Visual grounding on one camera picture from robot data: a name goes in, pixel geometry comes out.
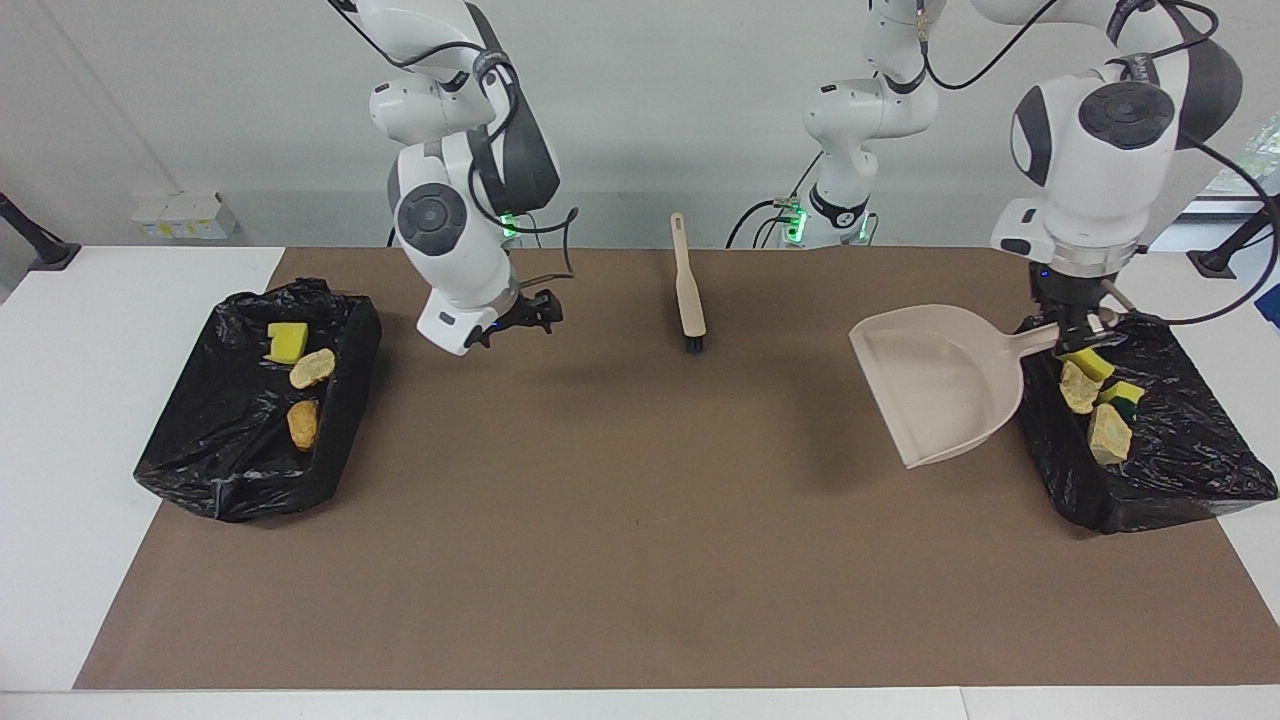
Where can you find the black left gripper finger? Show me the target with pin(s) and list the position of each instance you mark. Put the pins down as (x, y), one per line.
(1092, 332)
(1062, 332)

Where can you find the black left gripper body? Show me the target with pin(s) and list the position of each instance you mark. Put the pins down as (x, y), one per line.
(1072, 292)

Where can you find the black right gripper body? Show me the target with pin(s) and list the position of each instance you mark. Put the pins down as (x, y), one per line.
(512, 318)

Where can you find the yellow sponge piece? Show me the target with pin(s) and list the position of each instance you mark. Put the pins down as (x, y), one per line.
(1088, 363)
(288, 343)
(1122, 393)

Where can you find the small pale yellow bread chunk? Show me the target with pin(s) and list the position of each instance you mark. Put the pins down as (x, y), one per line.
(1080, 390)

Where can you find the large pale yellow bread chunk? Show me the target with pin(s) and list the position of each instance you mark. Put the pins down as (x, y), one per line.
(1110, 436)

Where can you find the beige plastic dustpan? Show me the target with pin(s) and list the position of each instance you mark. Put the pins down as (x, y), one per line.
(940, 390)

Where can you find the pale beige round bread chunk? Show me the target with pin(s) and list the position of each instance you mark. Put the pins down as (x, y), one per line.
(312, 369)

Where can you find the orange brown bread roll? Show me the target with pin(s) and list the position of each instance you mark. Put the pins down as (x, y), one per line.
(303, 425)

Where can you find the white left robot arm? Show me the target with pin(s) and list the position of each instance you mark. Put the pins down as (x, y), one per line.
(1090, 170)

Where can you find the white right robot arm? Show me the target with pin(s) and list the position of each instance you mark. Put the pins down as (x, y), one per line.
(450, 230)

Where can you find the closed black bag covered bin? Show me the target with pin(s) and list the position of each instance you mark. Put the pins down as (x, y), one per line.
(1190, 450)

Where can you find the open black bag lined bin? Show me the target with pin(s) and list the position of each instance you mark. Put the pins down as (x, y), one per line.
(230, 450)

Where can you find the black stand with base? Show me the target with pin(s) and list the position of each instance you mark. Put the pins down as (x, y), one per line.
(1235, 245)
(35, 245)

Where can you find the window with green view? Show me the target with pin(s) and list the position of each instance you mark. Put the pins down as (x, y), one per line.
(1250, 160)

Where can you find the brown table mat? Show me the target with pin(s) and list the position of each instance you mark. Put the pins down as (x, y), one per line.
(640, 600)

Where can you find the white wall socket box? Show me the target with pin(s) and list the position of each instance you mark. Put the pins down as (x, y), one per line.
(185, 218)

